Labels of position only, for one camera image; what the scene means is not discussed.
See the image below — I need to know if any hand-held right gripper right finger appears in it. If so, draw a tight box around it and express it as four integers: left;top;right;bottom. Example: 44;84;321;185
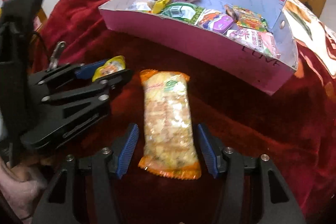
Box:
197;123;306;224

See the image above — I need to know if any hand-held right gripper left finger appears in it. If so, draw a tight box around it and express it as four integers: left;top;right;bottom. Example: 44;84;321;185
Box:
31;123;139;224

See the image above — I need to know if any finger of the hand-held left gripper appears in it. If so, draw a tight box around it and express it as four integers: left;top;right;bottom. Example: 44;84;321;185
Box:
28;61;105;88
21;69;133;149

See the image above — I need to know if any orange egg snack packet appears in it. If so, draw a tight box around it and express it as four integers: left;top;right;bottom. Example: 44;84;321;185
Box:
92;55;126;81

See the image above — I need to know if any orange rice cracker packet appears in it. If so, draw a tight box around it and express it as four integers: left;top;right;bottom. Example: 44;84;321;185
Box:
138;69;202;180

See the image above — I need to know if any pink cardboard box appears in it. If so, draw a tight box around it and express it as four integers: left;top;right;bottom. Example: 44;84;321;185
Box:
98;0;299;95

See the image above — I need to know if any yellow candy packet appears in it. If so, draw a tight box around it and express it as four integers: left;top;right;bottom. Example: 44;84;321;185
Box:
152;0;171;14

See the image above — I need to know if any large green snack packet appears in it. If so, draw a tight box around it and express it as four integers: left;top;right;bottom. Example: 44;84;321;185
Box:
161;2;205;25

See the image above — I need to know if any purple pink snack packet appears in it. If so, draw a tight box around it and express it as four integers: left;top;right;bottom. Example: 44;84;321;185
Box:
197;9;235;34

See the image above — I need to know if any colourful gummy candy packet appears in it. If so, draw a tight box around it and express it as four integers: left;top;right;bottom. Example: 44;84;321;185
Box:
224;4;268;30

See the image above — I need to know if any person's left forearm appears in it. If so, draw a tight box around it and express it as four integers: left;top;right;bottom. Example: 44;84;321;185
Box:
0;156;53;224

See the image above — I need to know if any metal spring clip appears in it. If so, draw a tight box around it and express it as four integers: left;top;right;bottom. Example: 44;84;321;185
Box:
49;41;67;71

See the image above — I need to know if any red floral blanket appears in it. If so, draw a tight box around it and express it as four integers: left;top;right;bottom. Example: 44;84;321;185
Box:
31;0;336;224

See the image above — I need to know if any black cable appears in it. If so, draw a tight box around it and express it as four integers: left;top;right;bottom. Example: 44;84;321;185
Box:
31;31;51;52

